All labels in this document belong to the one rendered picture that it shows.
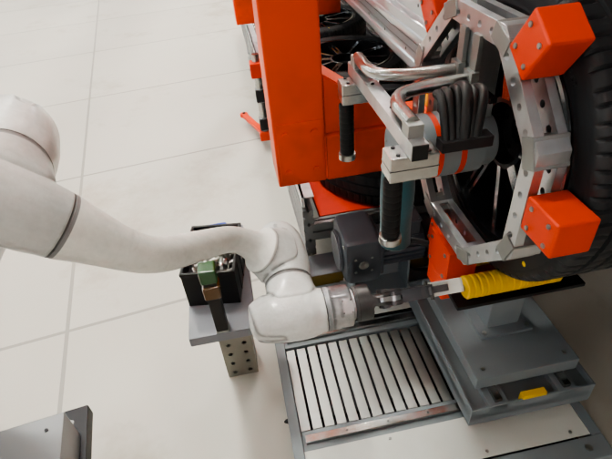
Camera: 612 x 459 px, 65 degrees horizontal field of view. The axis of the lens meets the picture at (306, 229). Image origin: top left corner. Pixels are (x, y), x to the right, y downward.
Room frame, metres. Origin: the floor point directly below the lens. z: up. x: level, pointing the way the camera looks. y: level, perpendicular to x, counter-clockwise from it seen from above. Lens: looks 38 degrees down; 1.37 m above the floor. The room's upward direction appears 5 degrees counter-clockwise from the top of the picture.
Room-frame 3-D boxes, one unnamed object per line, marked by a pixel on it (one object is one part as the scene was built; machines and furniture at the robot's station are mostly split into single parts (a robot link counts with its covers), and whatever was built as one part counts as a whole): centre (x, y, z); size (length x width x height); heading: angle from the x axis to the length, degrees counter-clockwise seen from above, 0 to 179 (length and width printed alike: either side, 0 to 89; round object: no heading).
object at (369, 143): (1.43, -0.33, 0.69); 0.52 x 0.17 x 0.35; 97
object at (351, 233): (1.23, -0.30, 0.26); 0.42 x 0.18 x 0.35; 97
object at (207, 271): (0.80, 0.23, 0.64); 0.04 x 0.04 x 0.04; 7
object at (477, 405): (0.95, -0.54, 0.13); 0.50 x 0.36 x 0.10; 7
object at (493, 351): (0.95, -0.54, 0.32); 0.40 x 0.30 x 0.28; 7
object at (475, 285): (0.82, -0.49, 0.51); 0.29 x 0.06 x 0.06; 97
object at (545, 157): (0.92, -0.38, 0.85); 0.54 x 0.07 x 0.54; 7
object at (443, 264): (0.93, -0.41, 0.48); 0.16 x 0.12 x 0.17; 97
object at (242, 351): (1.02, 0.26, 0.21); 0.10 x 0.10 x 0.42; 7
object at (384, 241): (0.73, -0.17, 0.83); 0.04 x 0.04 x 0.16
